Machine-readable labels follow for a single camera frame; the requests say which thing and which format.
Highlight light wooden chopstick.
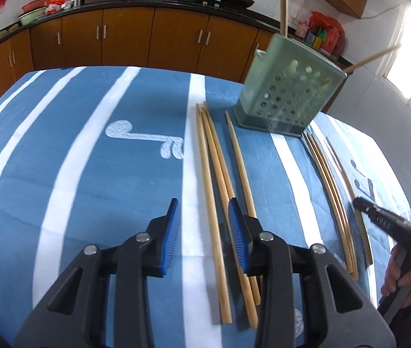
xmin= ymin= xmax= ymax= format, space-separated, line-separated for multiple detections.
xmin=278 ymin=0 xmax=289 ymax=39
xmin=203 ymin=101 xmax=262 ymax=305
xmin=199 ymin=104 xmax=259 ymax=330
xmin=342 ymin=43 xmax=402 ymax=73
xmin=225 ymin=111 xmax=257 ymax=219
xmin=309 ymin=132 xmax=359 ymax=280
xmin=306 ymin=133 xmax=356 ymax=278
xmin=303 ymin=134 xmax=353 ymax=274
xmin=195 ymin=104 xmax=232 ymax=325

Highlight red basin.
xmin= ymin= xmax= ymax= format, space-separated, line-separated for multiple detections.
xmin=21 ymin=0 xmax=48 ymax=13

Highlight green perforated utensil holder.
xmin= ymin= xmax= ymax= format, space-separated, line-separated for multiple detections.
xmin=232 ymin=33 xmax=347 ymax=137

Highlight black kitchen countertop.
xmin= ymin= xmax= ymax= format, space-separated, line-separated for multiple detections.
xmin=0 ymin=0 xmax=347 ymax=66

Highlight blue white striped tablecloth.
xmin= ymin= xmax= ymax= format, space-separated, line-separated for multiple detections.
xmin=0 ymin=66 xmax=411 ymax=348

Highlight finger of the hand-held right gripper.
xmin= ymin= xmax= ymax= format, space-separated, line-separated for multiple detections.
xmin=353 ymin=196 xmax=411 ymax=240

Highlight green basin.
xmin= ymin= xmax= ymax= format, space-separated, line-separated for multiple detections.
xmin=19 ymin=9 xmax=46 ymax=26

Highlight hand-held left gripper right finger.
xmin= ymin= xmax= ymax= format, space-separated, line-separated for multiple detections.
xmin=228 ymin=197 xmax=396 ymax=348

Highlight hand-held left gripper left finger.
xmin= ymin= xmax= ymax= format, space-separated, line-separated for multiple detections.
xmin=15 ymin=199 xmax=181 ymax=348

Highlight person's right hand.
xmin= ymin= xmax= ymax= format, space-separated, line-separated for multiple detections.
xmin=381 ymin=243 xmax=411 ymax=298

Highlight wooden base cabinets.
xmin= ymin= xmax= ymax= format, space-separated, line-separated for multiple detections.
xmin=0 ymin=6 xmax=289 ymax=97

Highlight red bags with colourful boxes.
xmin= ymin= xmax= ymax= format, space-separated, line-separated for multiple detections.
xmin=296 ymin=12 xmax=347 ymax=57

